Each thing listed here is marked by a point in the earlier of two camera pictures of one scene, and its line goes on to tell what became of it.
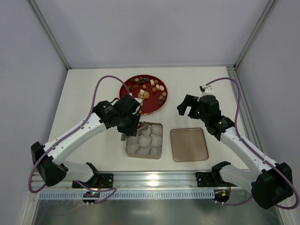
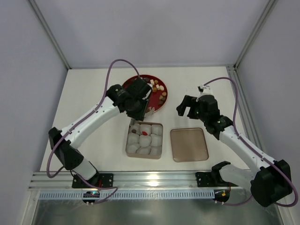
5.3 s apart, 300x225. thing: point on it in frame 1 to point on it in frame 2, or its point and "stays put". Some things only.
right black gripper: (192, 107) stays put
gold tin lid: (189, 145) stays put
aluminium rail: (184, 180) stays put
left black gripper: (131, 126) to (137, 115)
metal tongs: (144, 127) to (150, 111)
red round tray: (152, 90) stays put
